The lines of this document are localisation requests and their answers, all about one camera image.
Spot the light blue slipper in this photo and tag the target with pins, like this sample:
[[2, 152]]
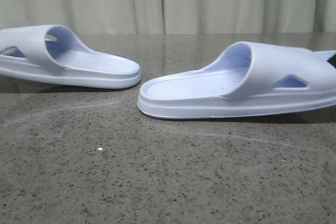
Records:
[[247, 79], [54, 54]]

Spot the white pleated curtain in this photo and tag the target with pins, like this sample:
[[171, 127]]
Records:
[[113, 17]]

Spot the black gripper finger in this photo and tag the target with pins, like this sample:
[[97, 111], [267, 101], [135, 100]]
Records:
[[326, 59]]

